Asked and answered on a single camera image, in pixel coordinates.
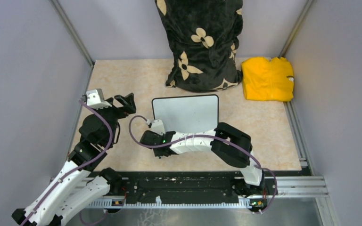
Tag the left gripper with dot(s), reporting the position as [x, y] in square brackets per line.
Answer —
[129, 104]

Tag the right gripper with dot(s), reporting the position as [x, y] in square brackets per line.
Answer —
[156, 153]

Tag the small whiteboard black frame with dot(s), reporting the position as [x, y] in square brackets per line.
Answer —
[187, 114]

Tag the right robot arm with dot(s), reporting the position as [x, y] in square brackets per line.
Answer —
[230, 144]

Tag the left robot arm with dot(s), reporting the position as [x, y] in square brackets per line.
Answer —
[60, 201]

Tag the black floral blanket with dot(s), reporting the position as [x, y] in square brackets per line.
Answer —
[203, 38]

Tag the folded yellow garment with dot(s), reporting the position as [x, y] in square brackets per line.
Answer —
[267, 79]

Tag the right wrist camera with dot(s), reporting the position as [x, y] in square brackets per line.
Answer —
[156, 126]

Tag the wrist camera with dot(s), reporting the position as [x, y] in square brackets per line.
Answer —
[95, 99]
[156, 126]

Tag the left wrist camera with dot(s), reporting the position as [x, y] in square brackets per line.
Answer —
[95, 99]

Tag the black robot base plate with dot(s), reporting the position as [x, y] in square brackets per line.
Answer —
[152, 180]

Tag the aluminium rail frame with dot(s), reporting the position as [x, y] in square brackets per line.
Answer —
[214, 193]

